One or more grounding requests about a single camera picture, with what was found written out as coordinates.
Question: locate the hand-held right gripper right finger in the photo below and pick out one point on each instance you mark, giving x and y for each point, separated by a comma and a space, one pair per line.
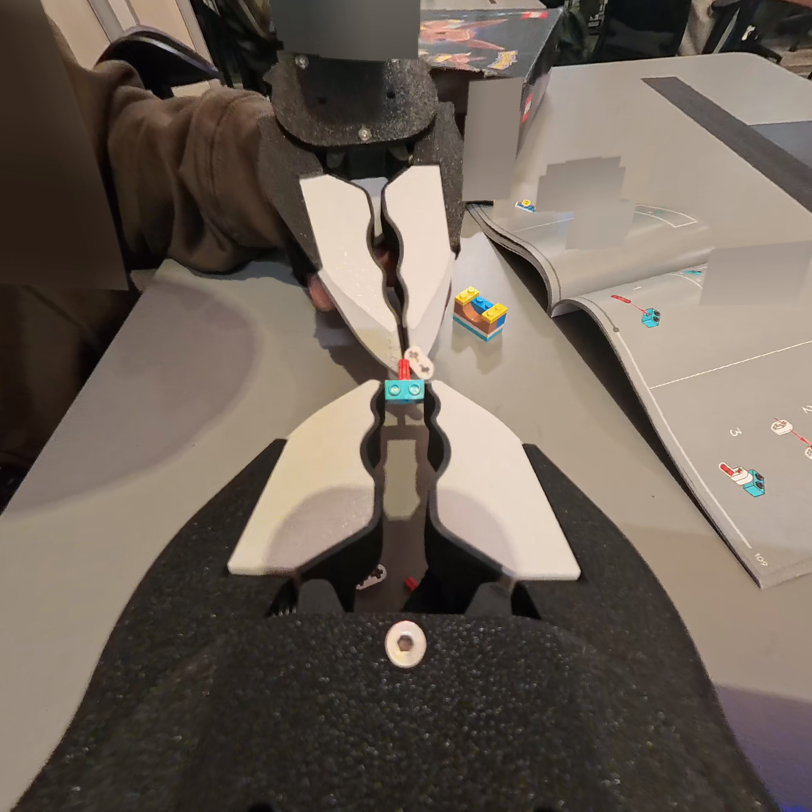
495, 482

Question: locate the teal toy brick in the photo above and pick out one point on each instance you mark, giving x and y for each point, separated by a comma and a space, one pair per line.
403, 391

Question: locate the toy set box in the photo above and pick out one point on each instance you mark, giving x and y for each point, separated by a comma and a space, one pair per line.
482, 38

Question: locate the grey instruction booklet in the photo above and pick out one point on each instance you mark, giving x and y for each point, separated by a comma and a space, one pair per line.
698, 355

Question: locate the person's left forearm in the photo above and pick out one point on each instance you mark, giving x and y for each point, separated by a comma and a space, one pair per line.
190, 177

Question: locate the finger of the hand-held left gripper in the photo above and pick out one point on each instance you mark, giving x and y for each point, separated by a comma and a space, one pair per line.
342, 254
425, 254

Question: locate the small multicoloured brick build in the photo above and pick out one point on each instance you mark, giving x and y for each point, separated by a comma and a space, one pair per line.
479, 317

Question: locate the person's left hand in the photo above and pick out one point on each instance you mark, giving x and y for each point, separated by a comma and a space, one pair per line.
320, 295

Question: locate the white toy connector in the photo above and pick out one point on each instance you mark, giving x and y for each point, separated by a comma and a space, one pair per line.
422, 363
374, 576

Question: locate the black office chair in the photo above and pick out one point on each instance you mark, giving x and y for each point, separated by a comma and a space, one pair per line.
158, 51

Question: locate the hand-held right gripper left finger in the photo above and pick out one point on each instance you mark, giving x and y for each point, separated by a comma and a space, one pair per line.
311, 482

